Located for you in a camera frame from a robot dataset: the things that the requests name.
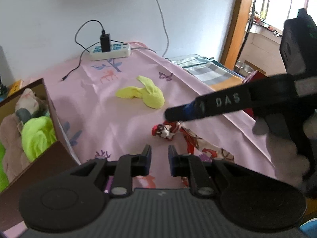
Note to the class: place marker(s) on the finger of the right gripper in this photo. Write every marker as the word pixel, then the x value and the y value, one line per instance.
pixel 186 112

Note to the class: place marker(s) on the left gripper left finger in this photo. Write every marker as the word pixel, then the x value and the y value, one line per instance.
pixel 140 163

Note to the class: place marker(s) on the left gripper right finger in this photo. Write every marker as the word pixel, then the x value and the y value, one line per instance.
pixel 179 163

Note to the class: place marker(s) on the red patterned scarf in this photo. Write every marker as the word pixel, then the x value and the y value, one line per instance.
pixel 167 130

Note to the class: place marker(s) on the gloved right hand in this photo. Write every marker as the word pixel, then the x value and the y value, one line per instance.
pixel 290 167

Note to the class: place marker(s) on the yellow sock bundle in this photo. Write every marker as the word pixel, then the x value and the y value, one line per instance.
pixel 151 95

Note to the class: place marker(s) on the grey checked cloth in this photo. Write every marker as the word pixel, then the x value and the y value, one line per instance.
pixel 207 70

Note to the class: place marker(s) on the steel pot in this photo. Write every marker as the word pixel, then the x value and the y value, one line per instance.
pixel 243 69

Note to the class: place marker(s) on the pink printed tablecloth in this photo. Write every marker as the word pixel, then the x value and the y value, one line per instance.
pixel 91 121

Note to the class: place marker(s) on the white power strip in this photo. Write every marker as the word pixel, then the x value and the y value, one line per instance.
pixel 117 51

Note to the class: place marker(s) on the brown cardboard box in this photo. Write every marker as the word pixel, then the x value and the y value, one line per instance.
pixel 57 158

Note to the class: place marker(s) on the neon green cloth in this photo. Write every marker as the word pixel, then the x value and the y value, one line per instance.
pixel 37 136

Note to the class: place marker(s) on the black charger adapter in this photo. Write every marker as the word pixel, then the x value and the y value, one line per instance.
pixel 105 42

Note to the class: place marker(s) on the beige plush toy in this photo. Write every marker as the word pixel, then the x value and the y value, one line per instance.
pixel 28 106

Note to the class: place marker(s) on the wooden door frame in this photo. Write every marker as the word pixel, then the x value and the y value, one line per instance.
pixel 235 34

